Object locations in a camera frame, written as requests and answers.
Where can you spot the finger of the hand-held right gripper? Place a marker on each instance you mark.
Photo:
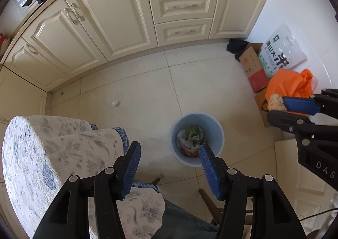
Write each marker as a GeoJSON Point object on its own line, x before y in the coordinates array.
{"type": "Point", "coordinates": [301, 105]}
{"type": "Point", "coordinates": [285, 120]}

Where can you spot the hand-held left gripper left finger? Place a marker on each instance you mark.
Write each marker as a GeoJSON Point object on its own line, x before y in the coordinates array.
{"type": "Point", "coordinates": [130, 170]}

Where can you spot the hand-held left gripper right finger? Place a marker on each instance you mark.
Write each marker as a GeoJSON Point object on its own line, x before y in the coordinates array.
{"type": "Point", "coordinates": [210, 173]}

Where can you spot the brown paper ball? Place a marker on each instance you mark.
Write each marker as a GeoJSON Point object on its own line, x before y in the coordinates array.
{"type": "Point", "coordinates": [276, 102]}

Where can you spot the clear plastic bag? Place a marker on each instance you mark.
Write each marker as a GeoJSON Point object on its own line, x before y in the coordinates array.
{"type": "Point", "coordinates": [188, 151]}

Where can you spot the blue plastic waste bin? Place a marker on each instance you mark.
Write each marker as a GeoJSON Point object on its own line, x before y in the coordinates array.
{"type": "Point", "coordinates": [214, 133]}

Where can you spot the green wrapper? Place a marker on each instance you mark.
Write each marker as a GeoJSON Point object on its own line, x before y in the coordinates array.
{"type": "Point", "coordinates": [192, 130]}

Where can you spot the white plastic bag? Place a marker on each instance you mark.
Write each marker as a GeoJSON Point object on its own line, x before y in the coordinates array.
{"type": "Point", "coordinates": [182, 134]}

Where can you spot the orange plastic bag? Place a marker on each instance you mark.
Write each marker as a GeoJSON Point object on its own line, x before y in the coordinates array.
{"type": "Point", "coordinates": [290, 84]}

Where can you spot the pink white object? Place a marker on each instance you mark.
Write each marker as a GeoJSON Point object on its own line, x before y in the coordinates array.
{"type": "Point", "coordinates": [315, 83]}

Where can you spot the dark wooden table leg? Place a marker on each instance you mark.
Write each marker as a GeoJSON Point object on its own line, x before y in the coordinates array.
{"type": "Point", "coordinates": [156, 180]}

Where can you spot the dark wooden chair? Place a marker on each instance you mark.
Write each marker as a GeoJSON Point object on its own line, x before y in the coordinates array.
{"type": "Point", "coordinates": [211, 207]}

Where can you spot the white printed rice bag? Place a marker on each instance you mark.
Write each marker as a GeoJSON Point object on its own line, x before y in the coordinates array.
{"type": "Point", "coordinates": [284, 52]}

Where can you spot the brown red cardboard box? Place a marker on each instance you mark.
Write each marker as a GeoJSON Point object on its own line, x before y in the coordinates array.
{"type": "Point", "coordinates": [253, 69]}

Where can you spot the small white paper scrap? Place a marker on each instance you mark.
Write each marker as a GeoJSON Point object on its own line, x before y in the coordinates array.
{"type": "Point", "coordinates": [114, 103]}

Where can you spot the black cloth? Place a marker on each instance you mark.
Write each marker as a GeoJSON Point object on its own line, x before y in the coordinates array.
{"type": "Point", "coordinates": [237, 45]}

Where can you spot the round table floral cloth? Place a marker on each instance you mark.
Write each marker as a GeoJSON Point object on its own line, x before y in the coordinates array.
{"type": "Point", "coordinates": [39, 149]}

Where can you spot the cream cabinet door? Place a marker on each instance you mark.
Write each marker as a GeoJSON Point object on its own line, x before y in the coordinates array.
{"type": "Point", "coordinates": [240, 3]}
{"type": "Point", "coordinates": [113, 14]}
{"type": "Point", "coordinates": [23, 56]}
{"type": "Point", "coordinates": [58, 35]}

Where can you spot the cream cabinet drawer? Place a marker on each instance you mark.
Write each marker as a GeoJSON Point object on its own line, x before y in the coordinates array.
{"type": "Point", "coordinates": [182, 32]}
{"type": "Point", "coordinates": [184, 6]}

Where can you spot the cream base kitchen cabinets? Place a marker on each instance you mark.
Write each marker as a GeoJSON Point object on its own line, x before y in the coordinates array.
{"type": "Point", "coordinates": [149, 3]}

